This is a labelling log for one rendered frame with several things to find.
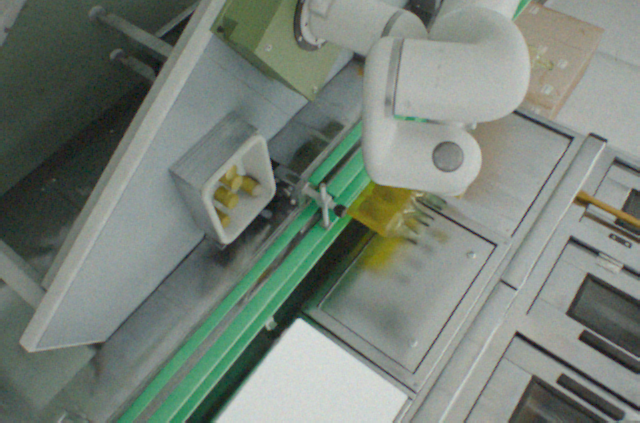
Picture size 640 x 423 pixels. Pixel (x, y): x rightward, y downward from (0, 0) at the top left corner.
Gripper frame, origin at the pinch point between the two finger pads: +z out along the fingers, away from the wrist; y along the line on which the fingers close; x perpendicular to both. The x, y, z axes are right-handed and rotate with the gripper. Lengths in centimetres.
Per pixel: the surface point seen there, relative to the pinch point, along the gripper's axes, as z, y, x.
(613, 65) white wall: 11, 84, 570
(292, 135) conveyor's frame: -31, 39, 5
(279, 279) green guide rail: -60, 26, -7
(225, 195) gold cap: -43, 37, -16
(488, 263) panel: -54, -3, 38
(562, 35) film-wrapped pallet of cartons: 27, 112, 454
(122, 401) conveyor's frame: -81, 34, -39
